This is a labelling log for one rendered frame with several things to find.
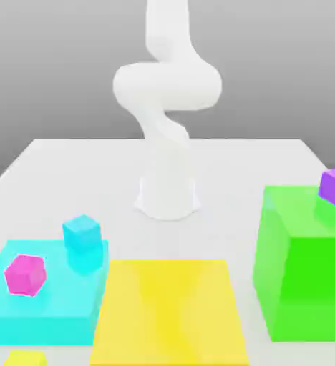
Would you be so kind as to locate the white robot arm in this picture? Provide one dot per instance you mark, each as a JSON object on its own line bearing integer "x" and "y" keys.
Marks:
{"x": 167, "y": 85}

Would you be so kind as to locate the small cyan cube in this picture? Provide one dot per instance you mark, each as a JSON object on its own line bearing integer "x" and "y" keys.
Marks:
{"x": 81, "y": 231}

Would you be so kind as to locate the small pink cube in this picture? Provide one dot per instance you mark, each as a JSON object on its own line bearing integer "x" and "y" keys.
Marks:
{"x": 25, "y": 276}

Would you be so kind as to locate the small yellow cube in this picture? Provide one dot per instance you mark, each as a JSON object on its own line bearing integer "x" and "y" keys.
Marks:
{"x": 25, "y": 358}

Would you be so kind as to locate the large yellow box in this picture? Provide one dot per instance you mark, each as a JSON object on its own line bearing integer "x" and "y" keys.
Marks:
{"x": 170, "y": 308}

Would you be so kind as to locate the large cyan box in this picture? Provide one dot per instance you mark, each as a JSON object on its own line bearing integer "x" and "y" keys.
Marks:
{"x": 55, "y": 300}

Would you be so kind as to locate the large green box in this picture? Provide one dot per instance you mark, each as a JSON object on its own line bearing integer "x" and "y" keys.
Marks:
{"x": 313, "y": 271}

